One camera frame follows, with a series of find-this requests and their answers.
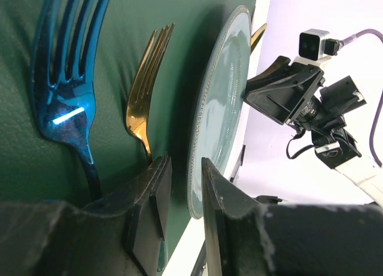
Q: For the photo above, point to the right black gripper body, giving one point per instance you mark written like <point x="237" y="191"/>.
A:
<point x="307" y="79"/>

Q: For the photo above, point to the teal round plate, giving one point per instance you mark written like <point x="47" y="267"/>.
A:
<point x="219" y="103"/>

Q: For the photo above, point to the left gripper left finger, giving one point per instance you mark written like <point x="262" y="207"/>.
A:
<point x="120" y="234"/>

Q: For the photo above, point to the gold iridescent spoon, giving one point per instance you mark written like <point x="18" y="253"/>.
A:
<point x="256" y="37"/>

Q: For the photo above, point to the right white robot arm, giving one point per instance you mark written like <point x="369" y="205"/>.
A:
<point x="332" y="143"/>

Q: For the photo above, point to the gold fork green handle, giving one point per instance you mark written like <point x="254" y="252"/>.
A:
<point x="146" y="93"/>

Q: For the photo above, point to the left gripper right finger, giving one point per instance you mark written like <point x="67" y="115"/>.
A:
<point x="245" y="237"/>

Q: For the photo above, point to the blue plastic spoon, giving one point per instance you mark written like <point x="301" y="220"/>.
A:
<point x="61" y="79"/>

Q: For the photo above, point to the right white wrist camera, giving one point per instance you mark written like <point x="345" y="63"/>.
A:
<point x="316" y="48"/>

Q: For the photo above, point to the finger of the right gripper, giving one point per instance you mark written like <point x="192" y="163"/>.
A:
<point x="273" y="98"/>
<point x="277" y="68"/>

